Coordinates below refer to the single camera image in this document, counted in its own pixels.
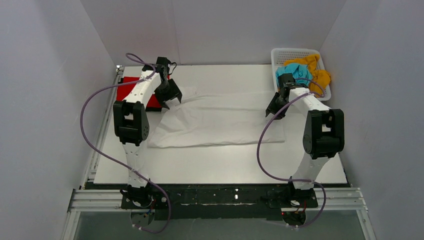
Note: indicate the white t shirt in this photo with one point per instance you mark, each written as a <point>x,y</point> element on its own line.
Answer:
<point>201,120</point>

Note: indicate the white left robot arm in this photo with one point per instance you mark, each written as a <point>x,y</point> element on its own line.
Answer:
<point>131,123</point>

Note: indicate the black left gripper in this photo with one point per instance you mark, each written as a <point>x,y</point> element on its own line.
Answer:
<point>171,91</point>

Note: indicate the white plastic basket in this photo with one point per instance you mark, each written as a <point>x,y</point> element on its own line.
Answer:
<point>280,55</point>

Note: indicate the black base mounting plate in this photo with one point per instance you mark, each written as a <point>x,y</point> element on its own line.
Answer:
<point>218,201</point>

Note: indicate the aluminium frame rail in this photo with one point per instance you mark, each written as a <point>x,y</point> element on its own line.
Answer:
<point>93,200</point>

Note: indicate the light blue crumpled t shirt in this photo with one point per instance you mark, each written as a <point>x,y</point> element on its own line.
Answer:
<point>299,72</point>

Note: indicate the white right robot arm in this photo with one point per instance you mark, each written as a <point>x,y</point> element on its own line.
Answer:
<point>324,131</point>

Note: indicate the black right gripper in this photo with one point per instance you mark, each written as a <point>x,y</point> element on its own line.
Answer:
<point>276,104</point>

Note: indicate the red folded t shirt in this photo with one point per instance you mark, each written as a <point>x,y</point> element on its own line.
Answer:
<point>140,89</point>

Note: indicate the mustard yellow crumpled t shirt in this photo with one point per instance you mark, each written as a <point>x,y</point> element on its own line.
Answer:
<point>321,78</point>

